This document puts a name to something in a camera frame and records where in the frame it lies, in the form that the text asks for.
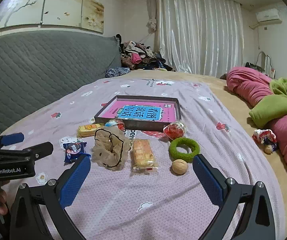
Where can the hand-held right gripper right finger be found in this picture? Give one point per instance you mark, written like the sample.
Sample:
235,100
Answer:
208,182

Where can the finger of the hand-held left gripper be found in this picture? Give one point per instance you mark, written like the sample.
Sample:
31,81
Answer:
42,148
12,138

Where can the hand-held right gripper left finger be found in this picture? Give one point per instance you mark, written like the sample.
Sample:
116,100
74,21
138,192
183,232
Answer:
74,182

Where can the blue cookie packet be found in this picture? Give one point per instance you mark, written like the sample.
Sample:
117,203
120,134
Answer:
73,150

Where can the beige mesh hair scrunchie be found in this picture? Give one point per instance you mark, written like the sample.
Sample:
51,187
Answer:
103,152

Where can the green fuzzy hair scrunchie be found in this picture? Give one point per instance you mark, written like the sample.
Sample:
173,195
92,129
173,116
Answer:
172,150

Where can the yellow snack packet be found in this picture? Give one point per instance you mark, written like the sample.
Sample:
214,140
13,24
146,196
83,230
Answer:
88,130

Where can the large red toy egg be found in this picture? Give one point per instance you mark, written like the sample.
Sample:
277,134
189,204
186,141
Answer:
174,130

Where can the clear cracker packet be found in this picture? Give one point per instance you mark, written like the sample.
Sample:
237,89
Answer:
142,155

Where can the shallow brown cardboard box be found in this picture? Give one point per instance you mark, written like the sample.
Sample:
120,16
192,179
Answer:
143,126

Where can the person's left hand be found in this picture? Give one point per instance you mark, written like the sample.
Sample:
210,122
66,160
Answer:
3,202

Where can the purple strawberry printed blanket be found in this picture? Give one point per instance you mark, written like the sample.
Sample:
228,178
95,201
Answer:
208,120

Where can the small wrapped toy egg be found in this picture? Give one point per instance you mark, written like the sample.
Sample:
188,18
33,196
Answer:
114,123

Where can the red white patterned cloth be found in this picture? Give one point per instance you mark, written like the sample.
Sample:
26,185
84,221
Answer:
263,136

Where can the pink picture book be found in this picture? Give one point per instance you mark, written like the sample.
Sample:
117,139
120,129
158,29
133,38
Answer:
113,110

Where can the grey quilted headboard cover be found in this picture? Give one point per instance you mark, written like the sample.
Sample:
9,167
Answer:
46,62

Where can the tan bed sheet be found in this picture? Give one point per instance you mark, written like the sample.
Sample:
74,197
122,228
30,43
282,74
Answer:
233,92

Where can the green blanket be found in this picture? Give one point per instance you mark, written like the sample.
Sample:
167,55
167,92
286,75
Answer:
271,107

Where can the pink quilt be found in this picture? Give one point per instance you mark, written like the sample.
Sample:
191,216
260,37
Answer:
246,85

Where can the blue floral cloth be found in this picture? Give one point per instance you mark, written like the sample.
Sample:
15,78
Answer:
116,72

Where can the dark brown cloth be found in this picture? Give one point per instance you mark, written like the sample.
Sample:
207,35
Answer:
224,76

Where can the black gadget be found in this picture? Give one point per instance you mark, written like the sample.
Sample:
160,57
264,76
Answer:
254,66

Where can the pile of clothes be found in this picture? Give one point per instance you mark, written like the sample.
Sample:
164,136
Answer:
138,55

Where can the white metal rack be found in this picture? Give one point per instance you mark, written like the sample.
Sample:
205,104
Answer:
268,61

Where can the white shiny curtain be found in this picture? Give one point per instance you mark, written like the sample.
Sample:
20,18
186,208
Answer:
198,30

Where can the white air conditioner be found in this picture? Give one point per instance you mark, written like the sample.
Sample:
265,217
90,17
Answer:
268,16

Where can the beige side drape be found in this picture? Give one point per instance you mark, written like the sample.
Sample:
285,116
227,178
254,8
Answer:
152,10

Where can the floral wall painting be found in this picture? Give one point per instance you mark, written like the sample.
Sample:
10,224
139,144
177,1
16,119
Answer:
58,5

